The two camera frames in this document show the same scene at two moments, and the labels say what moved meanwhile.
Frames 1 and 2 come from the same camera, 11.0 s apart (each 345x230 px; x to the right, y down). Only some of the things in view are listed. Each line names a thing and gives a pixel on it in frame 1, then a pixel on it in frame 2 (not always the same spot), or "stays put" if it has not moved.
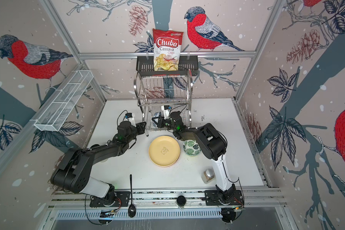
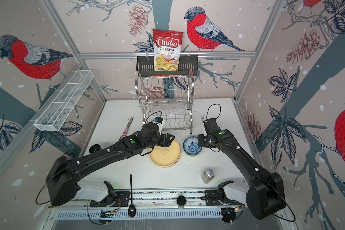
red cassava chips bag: (167, 45) stays put
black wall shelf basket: (188, 65) stays put
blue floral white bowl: (156, 115) to (190, 145)
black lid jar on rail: (181, 201) stays put
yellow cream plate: (164, 151) stays put
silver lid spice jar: (208, 176) stays put
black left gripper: (140, 127) to (168, 141)
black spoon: (132, 210) stays put
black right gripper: (160, 124) to (200, 141)
